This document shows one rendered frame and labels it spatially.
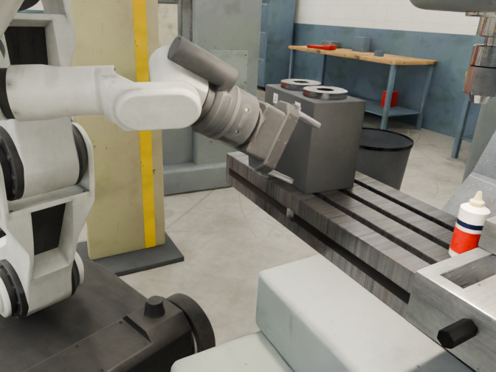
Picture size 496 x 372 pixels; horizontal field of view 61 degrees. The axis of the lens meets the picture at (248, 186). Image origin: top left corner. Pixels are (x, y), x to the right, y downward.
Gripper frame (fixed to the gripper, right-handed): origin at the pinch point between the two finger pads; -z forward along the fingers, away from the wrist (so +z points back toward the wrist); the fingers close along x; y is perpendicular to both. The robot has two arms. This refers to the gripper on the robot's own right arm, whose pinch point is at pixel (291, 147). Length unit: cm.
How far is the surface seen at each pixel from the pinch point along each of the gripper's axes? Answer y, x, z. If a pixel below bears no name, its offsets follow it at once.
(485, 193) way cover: -8.2, 9.4, -45.9
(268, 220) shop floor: 165, -46, -134
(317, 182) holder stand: 6.2, -3.9, -14.5
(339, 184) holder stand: 5.7, -2.3, -20.1
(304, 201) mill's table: 3.9, -8.1, -11.6
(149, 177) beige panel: 154, -43, -40
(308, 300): -13.3, -20.7, -6.2
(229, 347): -5.3, -35.6, -2.8
